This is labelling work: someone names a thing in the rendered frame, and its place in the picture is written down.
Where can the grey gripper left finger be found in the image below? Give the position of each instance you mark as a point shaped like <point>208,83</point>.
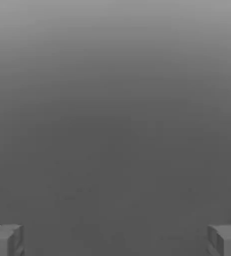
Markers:
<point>5,241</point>

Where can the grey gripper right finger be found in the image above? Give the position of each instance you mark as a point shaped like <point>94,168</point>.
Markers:
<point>226,242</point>

